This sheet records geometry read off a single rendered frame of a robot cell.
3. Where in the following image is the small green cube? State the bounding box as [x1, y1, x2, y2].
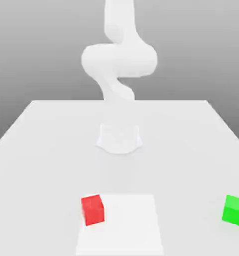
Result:
[221, 194, 239, 227]

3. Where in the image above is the small red cube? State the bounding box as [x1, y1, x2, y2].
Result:
[80, 194, 106, 227]

